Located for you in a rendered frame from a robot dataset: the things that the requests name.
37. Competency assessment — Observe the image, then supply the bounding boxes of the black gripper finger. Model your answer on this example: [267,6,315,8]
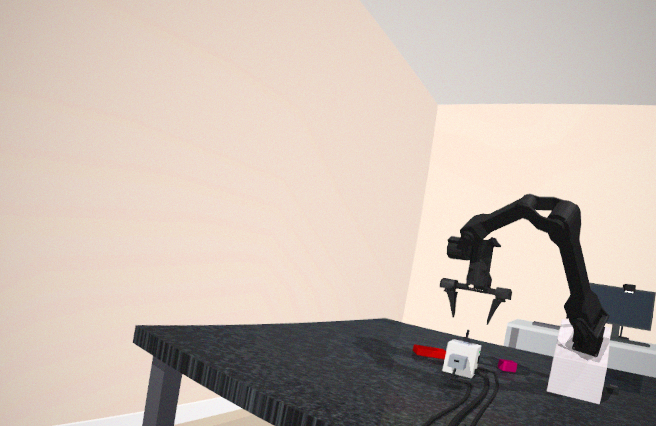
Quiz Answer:
[487,299,506,325]
[443,289,458,318]

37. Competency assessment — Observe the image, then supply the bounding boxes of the red rectangular block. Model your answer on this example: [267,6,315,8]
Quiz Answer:
[413,344,446,359]

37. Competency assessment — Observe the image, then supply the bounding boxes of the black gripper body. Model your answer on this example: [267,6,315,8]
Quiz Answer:
[440,261,512,300]

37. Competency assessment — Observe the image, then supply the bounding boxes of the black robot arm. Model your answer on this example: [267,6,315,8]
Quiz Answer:
[447,193,609,357]

